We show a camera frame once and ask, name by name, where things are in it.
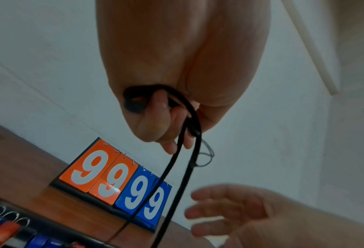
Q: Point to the person's right hand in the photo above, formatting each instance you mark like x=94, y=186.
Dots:
x=261, y=218

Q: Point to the person's left hand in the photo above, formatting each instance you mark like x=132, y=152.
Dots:
x=175, y=48

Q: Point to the black plastic tray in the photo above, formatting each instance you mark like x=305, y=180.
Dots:
x=59, y=227

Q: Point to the group of coloured plastic clips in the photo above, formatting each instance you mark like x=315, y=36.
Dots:
x=4, y=230

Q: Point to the person's right forearm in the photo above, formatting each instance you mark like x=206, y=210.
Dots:
x=347, y=232

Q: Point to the orange blue flip scoreboard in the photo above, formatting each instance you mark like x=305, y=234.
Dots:
x=108, y=184

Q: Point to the brown wooden desk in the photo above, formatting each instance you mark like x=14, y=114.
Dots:
x=25, y=164

